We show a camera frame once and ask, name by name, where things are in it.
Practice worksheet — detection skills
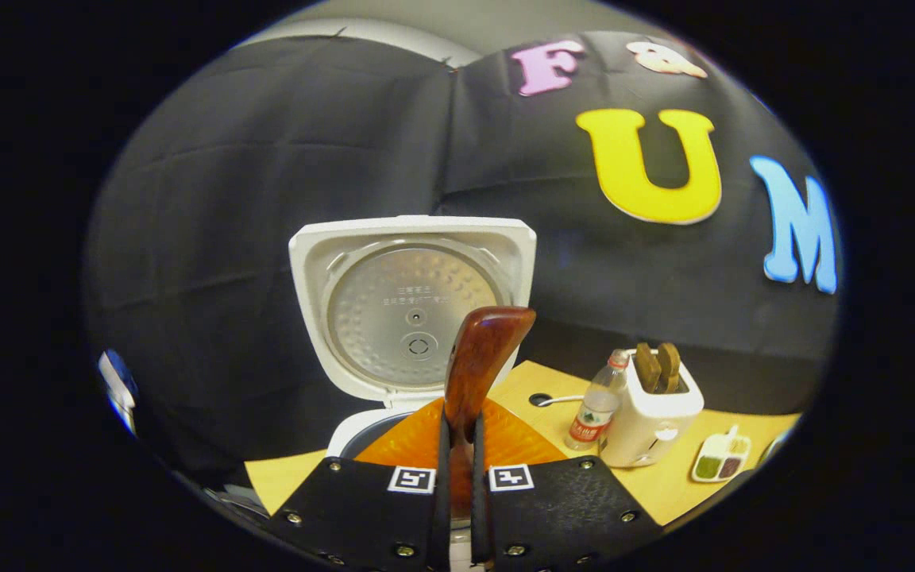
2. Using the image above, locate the white rice cooker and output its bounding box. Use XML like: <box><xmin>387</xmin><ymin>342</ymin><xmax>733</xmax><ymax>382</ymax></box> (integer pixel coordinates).
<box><xmin>288</xmin><ymin>214</ymin><xmax>538</xmax><ymax>462</ymax></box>

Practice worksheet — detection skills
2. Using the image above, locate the white divided bean dish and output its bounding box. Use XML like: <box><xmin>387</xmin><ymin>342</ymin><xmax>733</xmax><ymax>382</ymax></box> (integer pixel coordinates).
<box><xmin>691</xmin><ymin>425</ymin><xmax>752</xmax><ymax>484</ymax></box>

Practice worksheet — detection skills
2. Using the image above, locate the brown wooden spoon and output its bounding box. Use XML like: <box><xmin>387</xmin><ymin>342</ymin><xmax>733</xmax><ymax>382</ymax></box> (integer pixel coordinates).
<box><xmin>443</xmin><ymin>306</ymin><xmax>538</xmax><ymax>517</ymax></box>

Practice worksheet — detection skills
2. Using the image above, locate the clear plastic water bottle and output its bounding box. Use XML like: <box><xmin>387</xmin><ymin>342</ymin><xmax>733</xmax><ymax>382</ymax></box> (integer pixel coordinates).
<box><xmin>565</xmin><ymin>350</ymin><xmax>631</xmax><ymax>452</ymax></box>

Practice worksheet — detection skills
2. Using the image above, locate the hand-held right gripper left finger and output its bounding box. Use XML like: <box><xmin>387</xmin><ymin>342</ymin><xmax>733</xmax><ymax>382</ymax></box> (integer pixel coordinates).
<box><xmin>267</xmin><ymin>397</ymin><xmax>452</xmax><ymax>570</ymax></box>

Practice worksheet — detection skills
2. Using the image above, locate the black backdrop cloth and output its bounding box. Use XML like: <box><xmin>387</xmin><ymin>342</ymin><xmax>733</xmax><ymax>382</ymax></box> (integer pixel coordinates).
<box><xmin>84</xmin><ymin>32</ymin><xmax>844</xmax><ymax>485</ymax></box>

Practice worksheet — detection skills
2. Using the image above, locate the white toaster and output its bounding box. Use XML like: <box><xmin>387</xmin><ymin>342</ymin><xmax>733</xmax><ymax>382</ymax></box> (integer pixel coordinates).
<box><xmin>599</xmin><ymin>356</ymin><xmax>705</xmax><ymax>468</ymax></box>

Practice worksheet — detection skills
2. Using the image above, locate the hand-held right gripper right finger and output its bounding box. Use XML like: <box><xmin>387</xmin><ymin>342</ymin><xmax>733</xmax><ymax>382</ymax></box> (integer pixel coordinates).
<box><xmin>471</xmin><ymin>399</ymin><xmax>665</xmax><ymax>570</ymax></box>

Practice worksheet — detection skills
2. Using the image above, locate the brown toast slice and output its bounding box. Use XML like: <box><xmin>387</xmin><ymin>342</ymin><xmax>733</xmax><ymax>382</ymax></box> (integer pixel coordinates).
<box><xmin>658</xmin><ymin>342</ymin><xmax>681</xmax><ymax>392</ymax></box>
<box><xmin>635</xmin><ymin>342</ymin><xmax>662</xmax><ymax>394</ymax></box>

